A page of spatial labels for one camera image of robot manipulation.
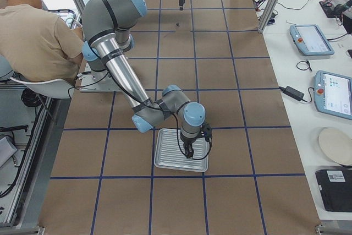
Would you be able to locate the silver ribbed metal tray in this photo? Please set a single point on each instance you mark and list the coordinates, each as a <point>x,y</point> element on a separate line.
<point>170,153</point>

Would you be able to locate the black power adapter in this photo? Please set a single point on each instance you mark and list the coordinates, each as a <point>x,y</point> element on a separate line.
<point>291,92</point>

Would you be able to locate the far teach pendant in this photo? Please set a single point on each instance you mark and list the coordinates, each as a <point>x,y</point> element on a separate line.
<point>310,40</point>

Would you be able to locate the teach pendant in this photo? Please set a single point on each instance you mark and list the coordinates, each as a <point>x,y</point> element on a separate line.
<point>310,40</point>
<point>332,94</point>

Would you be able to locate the white chair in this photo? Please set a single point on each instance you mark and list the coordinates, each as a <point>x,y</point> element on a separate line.
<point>55,89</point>

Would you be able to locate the beige round plate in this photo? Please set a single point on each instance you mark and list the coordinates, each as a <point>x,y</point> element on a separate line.
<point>336,145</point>

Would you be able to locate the black box with label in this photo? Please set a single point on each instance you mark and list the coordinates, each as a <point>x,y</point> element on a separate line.
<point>335,189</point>

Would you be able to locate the person in beige shirt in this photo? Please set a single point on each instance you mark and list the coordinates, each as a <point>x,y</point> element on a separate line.
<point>38,44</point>

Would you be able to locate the near teach pendant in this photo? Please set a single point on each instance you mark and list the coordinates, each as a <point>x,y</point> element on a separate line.
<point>332,94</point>

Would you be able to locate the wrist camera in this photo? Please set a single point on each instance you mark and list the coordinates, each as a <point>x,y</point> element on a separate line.
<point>206,132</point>

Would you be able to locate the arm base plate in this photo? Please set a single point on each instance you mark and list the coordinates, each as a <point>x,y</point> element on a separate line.
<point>97,81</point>

